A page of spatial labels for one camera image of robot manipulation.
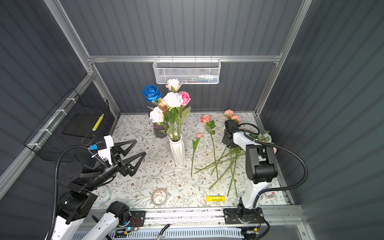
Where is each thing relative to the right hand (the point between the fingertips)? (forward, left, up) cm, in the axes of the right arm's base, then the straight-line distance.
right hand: (231, 142), depth 99 cm
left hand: (-27, +43, +37) cm, 63 cm away
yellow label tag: (-35, +14, -1) cm, 38 cm away
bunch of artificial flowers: (+3, -22, +1) cm, 23 cm away
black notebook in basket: (-7, +81, +28) cm, 86 cm away
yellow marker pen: (-4, +75, +26) cm, 79 cm away
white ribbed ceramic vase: (-14, +33, +14) cm, 39 cm away
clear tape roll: (-36, +46, -2) cm, 59 cm away
